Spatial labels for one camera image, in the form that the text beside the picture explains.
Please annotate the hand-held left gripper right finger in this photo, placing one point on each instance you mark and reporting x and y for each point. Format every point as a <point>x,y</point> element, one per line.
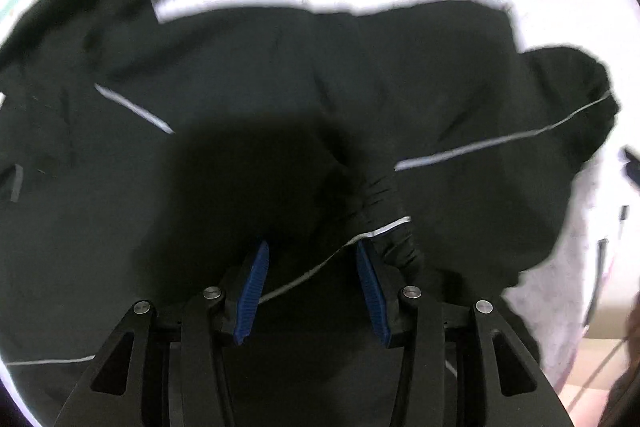
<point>370,292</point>

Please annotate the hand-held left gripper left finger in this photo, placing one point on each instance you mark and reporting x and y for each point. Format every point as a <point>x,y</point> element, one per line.
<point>252,292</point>

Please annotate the black jacket with reflective stripes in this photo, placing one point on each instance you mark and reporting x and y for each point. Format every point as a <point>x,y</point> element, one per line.
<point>250,82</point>

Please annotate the dark blurred object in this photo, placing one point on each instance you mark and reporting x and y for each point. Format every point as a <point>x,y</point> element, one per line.
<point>631,168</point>

